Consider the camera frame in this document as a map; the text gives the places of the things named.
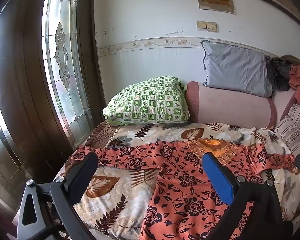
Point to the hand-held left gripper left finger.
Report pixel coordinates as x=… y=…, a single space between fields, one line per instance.
x=83 y=172

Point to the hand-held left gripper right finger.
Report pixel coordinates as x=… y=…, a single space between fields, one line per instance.
x=218 y=177

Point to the orange floral garment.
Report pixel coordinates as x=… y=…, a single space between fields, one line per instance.
x=180 y=185

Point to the leaf print fleece blanket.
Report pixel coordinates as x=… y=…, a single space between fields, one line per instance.
x=110 y=195

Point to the striped cushion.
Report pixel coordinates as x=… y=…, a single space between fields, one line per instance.
x=293 y=127

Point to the pink sofa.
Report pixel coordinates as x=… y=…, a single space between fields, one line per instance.
x=227 y=107

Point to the green checkered pillow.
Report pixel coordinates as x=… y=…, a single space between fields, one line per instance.
x=150 y=102

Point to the dark furry cloth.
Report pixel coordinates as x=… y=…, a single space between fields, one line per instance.
x=278 y=76

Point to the dark wooden door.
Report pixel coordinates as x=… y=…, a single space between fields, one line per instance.
x=22 y=85

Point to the grey pillow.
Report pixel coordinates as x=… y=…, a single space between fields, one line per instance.
x=235 y=70

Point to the stained glass door panel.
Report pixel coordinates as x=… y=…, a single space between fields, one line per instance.
x=62 y=55

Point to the beige wall light switch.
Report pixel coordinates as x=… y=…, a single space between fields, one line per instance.
x=207 y=26

